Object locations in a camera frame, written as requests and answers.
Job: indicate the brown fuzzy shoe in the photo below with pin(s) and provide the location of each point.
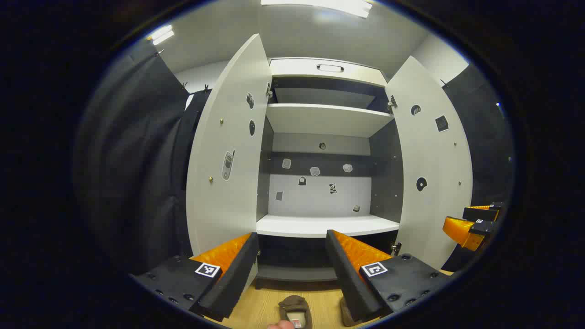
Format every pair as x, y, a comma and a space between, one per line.
292, 302
345, 313

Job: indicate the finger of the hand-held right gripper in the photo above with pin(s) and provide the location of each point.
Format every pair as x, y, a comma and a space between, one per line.
480, 214
459, 230

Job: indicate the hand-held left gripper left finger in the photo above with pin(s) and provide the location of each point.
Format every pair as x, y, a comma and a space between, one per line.
233, 278

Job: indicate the white cabinet shelf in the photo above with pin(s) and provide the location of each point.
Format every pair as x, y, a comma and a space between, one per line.
311, 225
320, 121

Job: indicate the ceiling light panel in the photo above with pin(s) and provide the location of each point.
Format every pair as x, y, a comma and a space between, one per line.
162, 34
347, 7

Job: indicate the black backdrop cloth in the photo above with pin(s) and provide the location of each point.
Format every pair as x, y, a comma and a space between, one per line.
137, 160
484, 151

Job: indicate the white cabinet drawer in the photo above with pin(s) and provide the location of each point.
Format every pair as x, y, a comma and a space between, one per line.
292, 68

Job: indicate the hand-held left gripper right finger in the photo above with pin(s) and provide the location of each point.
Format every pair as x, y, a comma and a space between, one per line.
347, 278

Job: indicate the white cabinet door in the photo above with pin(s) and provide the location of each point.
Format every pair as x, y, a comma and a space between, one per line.
429, 146
215, 137

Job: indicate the white shoe cabinet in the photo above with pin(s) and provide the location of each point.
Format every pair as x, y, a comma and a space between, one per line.
315, 196

